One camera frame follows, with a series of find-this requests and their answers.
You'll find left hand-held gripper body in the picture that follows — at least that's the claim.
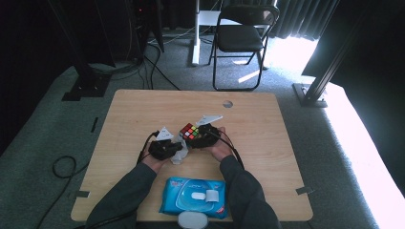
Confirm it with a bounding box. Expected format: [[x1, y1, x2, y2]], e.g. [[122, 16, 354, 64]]
[[147, 126, 176, 161]]

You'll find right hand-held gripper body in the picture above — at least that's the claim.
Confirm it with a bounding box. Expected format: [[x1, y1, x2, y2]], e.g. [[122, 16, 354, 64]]
[[195, 114, 224, 149]]

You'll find white wet wipe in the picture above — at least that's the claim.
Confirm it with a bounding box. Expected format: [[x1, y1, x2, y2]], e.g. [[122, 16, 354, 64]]
[[169, 139, 190, 166]]

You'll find multicoloured puzzle cube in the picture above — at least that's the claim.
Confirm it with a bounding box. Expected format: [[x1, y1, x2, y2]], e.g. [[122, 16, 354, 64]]
[[179, 122, 201, 142]]

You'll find blue wet wipe pack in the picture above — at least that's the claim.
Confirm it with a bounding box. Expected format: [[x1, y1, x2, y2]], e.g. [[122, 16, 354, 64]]
[[159, 177, 229, 220]]

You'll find person's left hand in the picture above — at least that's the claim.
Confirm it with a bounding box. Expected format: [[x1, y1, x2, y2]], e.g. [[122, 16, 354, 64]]
[[140, 149, 169, 175]]

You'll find person's right hand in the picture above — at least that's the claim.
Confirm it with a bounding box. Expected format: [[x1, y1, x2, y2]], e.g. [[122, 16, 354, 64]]
[[202, 126, 234, 162]]

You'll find white oval device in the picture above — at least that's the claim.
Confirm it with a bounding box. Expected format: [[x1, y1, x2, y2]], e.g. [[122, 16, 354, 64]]
[[177, 211, 210, 229]]

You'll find black folding chair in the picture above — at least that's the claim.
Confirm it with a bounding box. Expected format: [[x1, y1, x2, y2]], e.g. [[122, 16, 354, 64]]
[[207, 3, 281, 93]]

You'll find black metal stand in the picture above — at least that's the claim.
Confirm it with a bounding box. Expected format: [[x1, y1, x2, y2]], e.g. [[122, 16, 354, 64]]
[[292, 0, 374, 109], [47, 0, 113, 102]]

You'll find black equipment rack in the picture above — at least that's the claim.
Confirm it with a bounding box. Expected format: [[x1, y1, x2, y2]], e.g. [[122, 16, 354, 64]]
[[114, 0, 165, 65]]

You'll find dark pleated curtain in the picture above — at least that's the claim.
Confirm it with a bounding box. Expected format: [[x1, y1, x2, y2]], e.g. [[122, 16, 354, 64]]
[[161, 0, 340, 42]]

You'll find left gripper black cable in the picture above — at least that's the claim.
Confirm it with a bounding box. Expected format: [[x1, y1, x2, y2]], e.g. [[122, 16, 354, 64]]
[[73, 130, 160, 229]]

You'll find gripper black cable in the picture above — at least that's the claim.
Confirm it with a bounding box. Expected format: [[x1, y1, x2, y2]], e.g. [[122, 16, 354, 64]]
[[207, 126, 245, 170], [73, 130, 160, 229]]

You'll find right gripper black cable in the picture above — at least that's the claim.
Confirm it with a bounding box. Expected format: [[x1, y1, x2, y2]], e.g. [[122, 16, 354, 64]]
[[207, 126, 245, 170]]

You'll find white desk frame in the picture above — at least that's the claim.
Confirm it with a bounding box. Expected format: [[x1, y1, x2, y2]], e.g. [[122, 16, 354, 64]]
[[190, 0, 244, 68]]

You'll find white floor cable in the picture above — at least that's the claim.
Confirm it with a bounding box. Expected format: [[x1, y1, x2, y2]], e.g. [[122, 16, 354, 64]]
[[148, 26, 196, 46]]

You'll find black looped floor cable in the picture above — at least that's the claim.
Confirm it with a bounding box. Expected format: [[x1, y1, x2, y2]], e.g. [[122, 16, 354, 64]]
[[34, 155, 91, 229]]

